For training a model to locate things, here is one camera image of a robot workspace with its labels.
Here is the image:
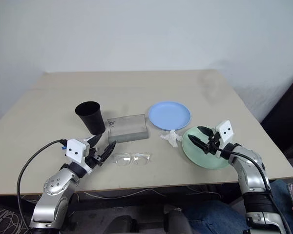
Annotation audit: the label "dark furniture piece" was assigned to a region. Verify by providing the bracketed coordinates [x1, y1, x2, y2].
[261, 69, 293, 161]

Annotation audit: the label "white wire under table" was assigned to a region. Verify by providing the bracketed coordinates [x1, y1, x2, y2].
[84, 188, 167, 200]

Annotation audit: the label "black plastic cup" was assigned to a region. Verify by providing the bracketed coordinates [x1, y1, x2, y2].
[75, 101, 106, 136]

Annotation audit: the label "blue jeans leg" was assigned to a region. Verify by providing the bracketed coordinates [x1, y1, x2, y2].
[270, 179, 293, 234]
[183, 201, 249, 234]

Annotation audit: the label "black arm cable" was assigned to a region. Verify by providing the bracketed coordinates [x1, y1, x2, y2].
[16, 138, 68, 220]
[216, 148, 293, 234]

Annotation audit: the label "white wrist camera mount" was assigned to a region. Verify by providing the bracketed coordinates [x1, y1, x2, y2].
[65, 138, 92, 175]
[214, 119, 235, 160]

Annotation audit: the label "green plate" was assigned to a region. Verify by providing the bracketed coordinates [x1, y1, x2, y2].
[181, 126, 231, 170]

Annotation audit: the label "grey glasses case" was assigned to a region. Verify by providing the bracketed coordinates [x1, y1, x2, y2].
[106, 113, 149, 144]

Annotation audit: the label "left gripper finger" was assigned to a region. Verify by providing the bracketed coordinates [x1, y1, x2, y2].
[101, 141, 117, 162]
[86, 134, 104, 148]

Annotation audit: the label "blue plate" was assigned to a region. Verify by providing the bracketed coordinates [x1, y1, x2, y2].
[148, 100, 192, 131]

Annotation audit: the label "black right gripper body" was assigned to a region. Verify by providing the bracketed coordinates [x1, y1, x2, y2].
[204, 131, 222, 156]

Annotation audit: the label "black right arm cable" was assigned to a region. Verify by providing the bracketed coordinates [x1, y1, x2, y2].
[216, 148, 293, 234]

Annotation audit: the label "clear frame glasses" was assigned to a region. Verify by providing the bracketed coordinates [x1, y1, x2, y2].
[113, 152, 153, 167]

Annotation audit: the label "white tissue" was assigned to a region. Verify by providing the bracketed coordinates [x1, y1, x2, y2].
[160, 130, 183, 148]

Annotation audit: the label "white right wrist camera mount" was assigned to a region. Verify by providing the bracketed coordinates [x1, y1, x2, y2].
[214, 119, 235, 160]

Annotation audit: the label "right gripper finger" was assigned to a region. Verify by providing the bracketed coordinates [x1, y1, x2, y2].
[187, 135, 209, 154]
[197, 126, 214, 138]

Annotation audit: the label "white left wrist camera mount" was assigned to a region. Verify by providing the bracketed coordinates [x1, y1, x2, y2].
[65, 138, 92, 175]

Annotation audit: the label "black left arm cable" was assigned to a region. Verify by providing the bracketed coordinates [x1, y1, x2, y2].
[16, 138, 68, 220]

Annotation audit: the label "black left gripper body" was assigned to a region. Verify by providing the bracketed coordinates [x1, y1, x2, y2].
[84, 146, 106, 169]

